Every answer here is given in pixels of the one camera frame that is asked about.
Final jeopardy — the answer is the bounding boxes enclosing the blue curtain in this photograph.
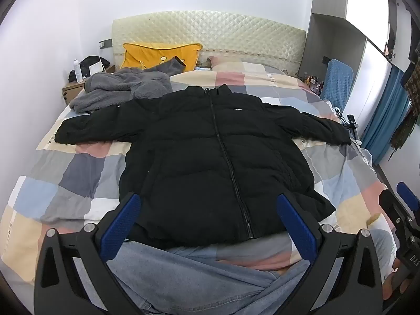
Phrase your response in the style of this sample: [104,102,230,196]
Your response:
[361,64,412,163]

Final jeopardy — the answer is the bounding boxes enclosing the checkered pastel quilt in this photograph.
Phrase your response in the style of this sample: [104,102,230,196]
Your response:
[0,62,391,284]

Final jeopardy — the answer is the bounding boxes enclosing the white wardrobe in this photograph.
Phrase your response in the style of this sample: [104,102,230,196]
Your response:
[297,0,414,145]

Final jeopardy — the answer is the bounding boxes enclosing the person's blue jeans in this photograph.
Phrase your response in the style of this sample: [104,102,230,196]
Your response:
[107,234,311,315]

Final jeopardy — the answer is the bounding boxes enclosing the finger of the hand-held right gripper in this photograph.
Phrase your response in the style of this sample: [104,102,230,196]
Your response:
[396,182,420,212]
[379,188,411,233]

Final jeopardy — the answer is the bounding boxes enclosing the cream quilted headboard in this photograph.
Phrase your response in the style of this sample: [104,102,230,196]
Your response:
[112,10,307,78]

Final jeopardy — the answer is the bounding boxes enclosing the black bag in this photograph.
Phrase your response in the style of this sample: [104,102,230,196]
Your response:
[68,56,110,82]

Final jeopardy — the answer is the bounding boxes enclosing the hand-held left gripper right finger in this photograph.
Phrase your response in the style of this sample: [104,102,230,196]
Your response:
[276,193,384,315]

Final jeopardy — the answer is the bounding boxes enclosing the wooden nightstand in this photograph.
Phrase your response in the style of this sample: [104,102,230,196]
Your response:
[62,66,115,106]

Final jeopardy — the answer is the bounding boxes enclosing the grey fleece garment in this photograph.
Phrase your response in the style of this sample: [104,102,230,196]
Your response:
[69,57,187,114]

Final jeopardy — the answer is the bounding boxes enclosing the yellow pillow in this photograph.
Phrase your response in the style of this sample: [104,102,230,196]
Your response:
[119,43,202,72]

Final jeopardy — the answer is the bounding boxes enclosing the group of small cosmetic bottles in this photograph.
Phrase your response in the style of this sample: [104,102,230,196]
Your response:
[303,72,325,92]

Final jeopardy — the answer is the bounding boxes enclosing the person's right hand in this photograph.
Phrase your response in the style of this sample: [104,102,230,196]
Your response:
[382,258,407,302]

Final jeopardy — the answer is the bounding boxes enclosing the black puffer jacket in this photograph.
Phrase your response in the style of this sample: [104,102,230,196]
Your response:
[54,84,353,250]

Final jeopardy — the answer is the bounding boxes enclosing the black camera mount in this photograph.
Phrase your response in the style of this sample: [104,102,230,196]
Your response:
[341,113,361,145]

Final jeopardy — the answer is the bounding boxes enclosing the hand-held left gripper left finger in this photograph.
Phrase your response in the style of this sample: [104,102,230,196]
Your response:
[34,192,141,315]

